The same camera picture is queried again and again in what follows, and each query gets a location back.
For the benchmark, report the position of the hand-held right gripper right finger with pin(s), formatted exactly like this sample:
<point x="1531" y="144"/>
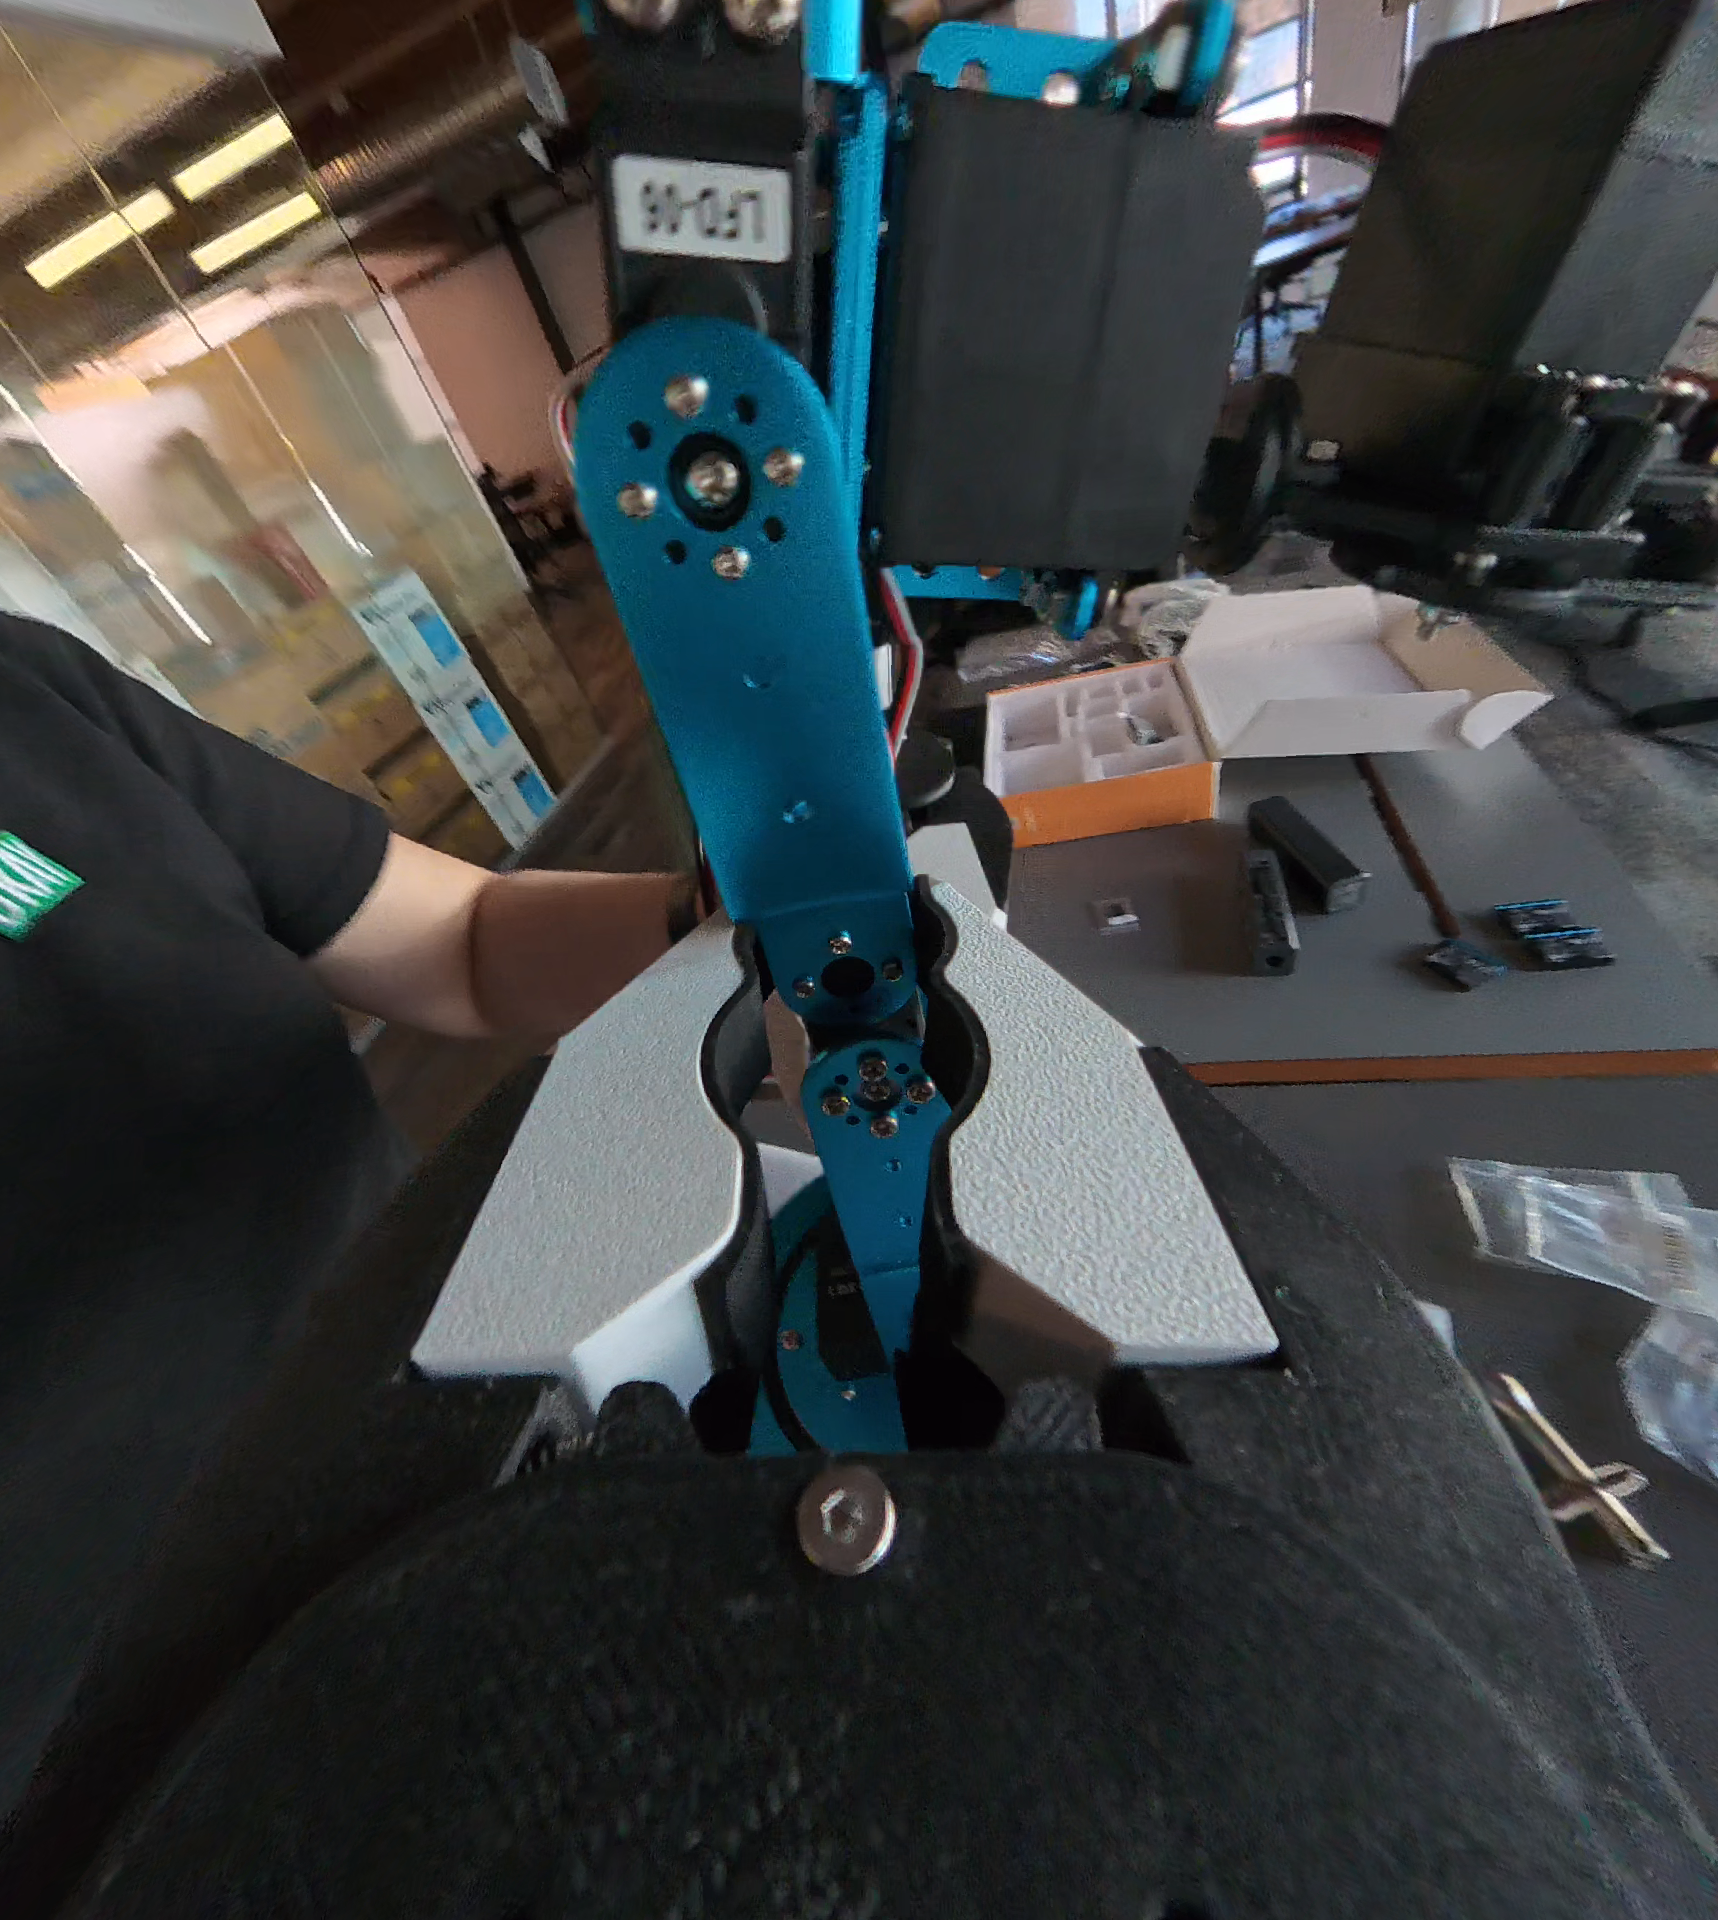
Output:
<point x="1098" y="1171"/>

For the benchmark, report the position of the black desk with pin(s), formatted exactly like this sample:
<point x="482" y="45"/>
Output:
<point x="1368" y="1154"/>

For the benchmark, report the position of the blue flat pack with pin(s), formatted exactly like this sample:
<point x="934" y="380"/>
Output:
<point x="1466" y="964"/>
<point x="1572" y="948"/>
<point x="1531" y="917"/>

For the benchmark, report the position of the small grey square part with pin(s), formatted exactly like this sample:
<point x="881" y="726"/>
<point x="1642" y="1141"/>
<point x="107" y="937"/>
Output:
<point x="1116" y="914"/>

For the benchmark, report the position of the black rectangular block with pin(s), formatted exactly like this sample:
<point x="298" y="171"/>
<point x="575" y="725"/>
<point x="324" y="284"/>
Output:
<point x="1309" y="854"/>

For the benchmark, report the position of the grey desk with wooden edge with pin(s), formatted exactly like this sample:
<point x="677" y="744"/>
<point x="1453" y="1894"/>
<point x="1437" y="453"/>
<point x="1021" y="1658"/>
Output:
<point x="1548" y="1020"/>

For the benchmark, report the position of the person's left forearm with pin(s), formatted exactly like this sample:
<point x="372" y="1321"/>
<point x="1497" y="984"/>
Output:
<point x="499" y="944"/>

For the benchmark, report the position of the black slotted bar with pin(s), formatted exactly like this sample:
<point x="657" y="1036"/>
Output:
<point x="1268" y="923"/>

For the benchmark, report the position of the orange white cardboard box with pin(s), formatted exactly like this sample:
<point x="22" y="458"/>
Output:
<point x="1114" y="811"/>

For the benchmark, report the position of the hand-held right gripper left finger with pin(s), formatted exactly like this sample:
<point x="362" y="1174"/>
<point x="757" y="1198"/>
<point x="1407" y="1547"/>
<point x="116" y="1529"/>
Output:
<point x="604" y="1171"/>

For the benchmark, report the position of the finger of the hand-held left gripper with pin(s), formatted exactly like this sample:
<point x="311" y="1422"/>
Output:
<point x="967" y="859"/>

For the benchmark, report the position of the metal cross wrench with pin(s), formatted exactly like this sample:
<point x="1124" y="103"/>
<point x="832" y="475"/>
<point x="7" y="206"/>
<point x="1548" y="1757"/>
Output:
<point x="1595" y="1492"/>

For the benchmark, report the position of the blue toy robot arm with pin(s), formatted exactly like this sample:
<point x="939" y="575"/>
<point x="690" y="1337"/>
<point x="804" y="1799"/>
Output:
<point x="754" y="674"/>

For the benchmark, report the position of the group of clear plastic bags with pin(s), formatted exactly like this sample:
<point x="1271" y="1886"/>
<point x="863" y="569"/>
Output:
<point x="1595" y="1223"/>

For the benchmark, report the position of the stack of cardboard boxes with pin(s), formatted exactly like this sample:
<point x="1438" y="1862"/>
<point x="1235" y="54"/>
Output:
<point x="469" y="721"/>

